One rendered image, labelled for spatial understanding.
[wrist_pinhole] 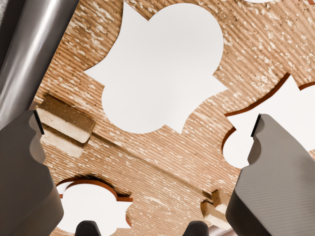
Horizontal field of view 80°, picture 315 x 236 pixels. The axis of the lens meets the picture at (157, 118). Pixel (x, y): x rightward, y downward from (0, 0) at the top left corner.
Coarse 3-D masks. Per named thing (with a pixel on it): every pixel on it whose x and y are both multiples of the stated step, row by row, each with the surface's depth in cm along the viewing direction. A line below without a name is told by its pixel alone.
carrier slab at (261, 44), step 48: (96, 0) 16; (144, 0) 16; (192, 0) 16; (240, 0) 16; (288, 0) 16; (96, 48) 18; (240, 48) 18; (288, 48) 18; (96, 96) 21; (240, 96) 21; (144, 144) 25; (192, 144) 25
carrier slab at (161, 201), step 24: (48, 144) 24; (96, 144) 24; (72, 168) 27; (96, 168) 27; (120, 168) 27; (144, 168) 27; (120, 192) 30; (144, 192) 30; (168, 192) 30; (192, 192) 30; (144, 216) 34; (168, 216) 34; (192, 216) 34
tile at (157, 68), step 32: (128, 32) 17; (160, 32) 17; (192, 32) 17; (96, 64) 18; (128, 64) 18; (160, 64) 18; (192, 64) 18; (128, 96) 20; (160, 96) 20; (192, 96) 20; (128, 128) 22
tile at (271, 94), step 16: (288, 80) 19; (272, 96) 20; (288, 96) 20; (304, 96) 20; (240, 112) 21; (256, 112) 21; (272, 112) 21; (288, 112) 21; (304, 112) 21; (240, 128) 22; (288, 128) 22; (304, 128) 22; (224, 144) 24; (240, 144) 24; (304, 144) 24; (240, 160) 25
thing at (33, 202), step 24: (24, 120) 10; (0, 144) 8; (24, 144) 8; (0, 168) 7; (24, 168) 7; (48, 168) 7; (0, 192) 6; (24, 192) 6; (48, 192) 6; (0, 216) 5; (24, 216) 5; (48, 216) 6
